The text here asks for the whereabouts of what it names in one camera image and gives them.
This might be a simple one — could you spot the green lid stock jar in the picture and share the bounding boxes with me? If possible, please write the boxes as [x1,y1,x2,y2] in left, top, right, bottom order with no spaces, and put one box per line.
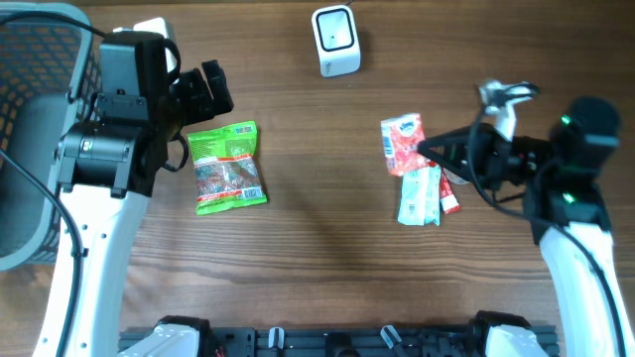
[443,169,468,185]

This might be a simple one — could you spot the right black camera cable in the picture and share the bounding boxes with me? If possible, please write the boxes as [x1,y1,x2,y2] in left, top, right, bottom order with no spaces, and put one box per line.
[465,81,629,357]

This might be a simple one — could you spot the red snack stick wrapper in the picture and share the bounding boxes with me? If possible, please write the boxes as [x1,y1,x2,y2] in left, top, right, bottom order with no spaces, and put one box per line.
[429,161,460,214]

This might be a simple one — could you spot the left black camera cable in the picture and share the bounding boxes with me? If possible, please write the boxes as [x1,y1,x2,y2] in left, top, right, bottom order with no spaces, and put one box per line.
[0,10,108,357]

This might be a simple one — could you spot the white barcode scanner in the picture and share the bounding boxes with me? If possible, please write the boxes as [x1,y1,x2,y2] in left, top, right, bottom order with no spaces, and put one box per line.
[312,4,361,77]

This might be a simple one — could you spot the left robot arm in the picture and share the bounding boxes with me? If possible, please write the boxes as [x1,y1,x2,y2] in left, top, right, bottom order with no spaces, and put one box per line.
[35,31,233,356]

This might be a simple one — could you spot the green gummy candy bag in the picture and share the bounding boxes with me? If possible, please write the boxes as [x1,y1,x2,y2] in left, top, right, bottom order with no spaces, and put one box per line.
[188,121,268,215]

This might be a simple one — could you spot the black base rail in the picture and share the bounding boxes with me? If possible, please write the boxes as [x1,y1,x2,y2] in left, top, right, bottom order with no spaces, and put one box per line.
[117,324,561,357]

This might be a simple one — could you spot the mint green wipes pack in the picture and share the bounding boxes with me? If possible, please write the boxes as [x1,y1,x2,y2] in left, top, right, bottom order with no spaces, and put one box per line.
[398,166,442,226]

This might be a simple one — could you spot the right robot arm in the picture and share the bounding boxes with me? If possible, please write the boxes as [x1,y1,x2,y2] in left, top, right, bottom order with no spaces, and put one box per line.
[418,93,634,356]

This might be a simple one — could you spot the black camera cable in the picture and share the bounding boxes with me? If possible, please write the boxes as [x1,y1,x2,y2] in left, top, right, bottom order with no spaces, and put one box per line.
[0,10,108,357]
[465,81,629,357]

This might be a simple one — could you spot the red white tissue pack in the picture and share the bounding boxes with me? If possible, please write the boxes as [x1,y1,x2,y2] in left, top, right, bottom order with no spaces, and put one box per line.
[380,113,428,177]

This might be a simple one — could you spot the grey plastic shopping basket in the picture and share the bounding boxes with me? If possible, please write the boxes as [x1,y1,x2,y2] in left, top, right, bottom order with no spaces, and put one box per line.
[1,1,100,271]

